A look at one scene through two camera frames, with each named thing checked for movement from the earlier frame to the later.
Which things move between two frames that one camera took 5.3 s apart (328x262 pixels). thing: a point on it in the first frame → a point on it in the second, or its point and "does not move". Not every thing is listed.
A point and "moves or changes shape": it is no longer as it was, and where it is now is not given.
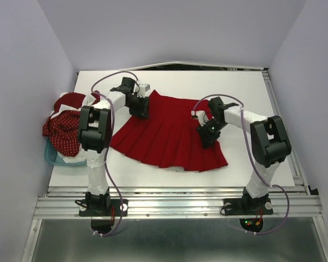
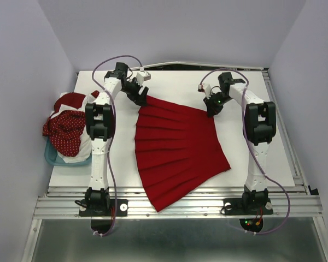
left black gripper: (143, 110) → (140, 100)
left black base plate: (85, 211) does not move
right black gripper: (206, 138) → (211, 109)
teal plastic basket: (50, 157) does not move
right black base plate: (246, 207) does not move
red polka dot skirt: (63, 126) does not move
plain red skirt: (170, 137) moves or changes shape
